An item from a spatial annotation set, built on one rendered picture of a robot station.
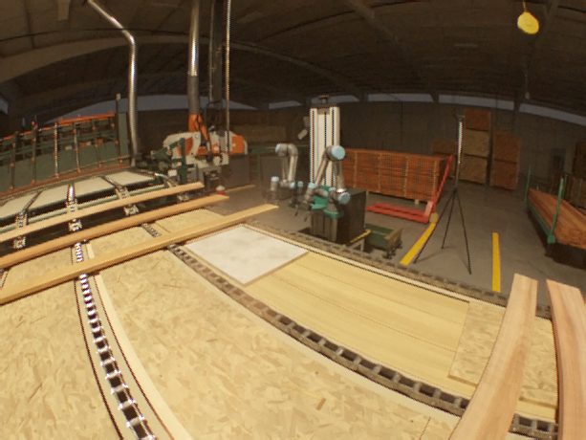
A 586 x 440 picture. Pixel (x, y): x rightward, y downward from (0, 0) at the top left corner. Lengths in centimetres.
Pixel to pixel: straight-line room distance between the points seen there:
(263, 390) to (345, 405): 22
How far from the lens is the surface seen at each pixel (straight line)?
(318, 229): 298
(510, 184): 1163
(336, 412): 71
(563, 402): 96
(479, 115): 1163
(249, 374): 79
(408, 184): 632
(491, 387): 83
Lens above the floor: 146
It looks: 19 degrees down
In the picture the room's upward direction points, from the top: 1 degrees counter-clockwise
